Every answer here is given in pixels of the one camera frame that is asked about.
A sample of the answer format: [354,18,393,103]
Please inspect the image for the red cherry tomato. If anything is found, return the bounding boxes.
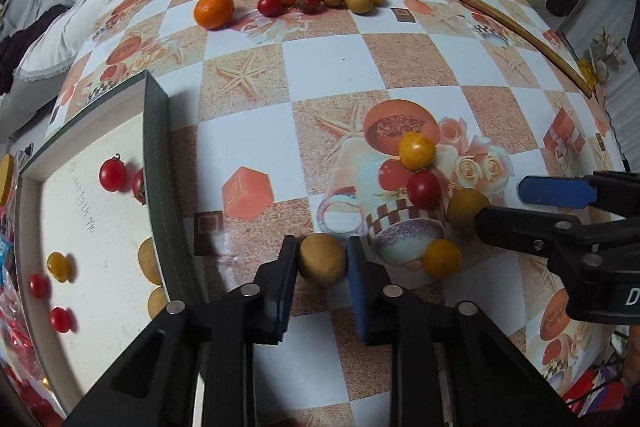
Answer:
[99,154,127,192]
[257,0,285,17]
[407,170,442,210]
[28,273,51,300]
[49,307,73,334]

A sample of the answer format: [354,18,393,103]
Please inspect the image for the red tomato near stick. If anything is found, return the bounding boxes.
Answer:
[131,169,146,205]

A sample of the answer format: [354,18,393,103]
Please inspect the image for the green box lid tray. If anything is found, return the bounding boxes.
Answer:
[15,72,203,413]

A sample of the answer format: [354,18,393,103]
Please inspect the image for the long wooden stick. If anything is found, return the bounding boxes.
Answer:
[388,0,595,98]

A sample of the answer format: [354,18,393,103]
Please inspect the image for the left mandarin orange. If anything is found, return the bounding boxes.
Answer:
[193,0,234,30]

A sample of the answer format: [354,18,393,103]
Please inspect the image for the red hawthorn fruit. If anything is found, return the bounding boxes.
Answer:
[295,0,323,14]

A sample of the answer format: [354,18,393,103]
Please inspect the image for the brown longan front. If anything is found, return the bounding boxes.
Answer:
[345,0,375,15]

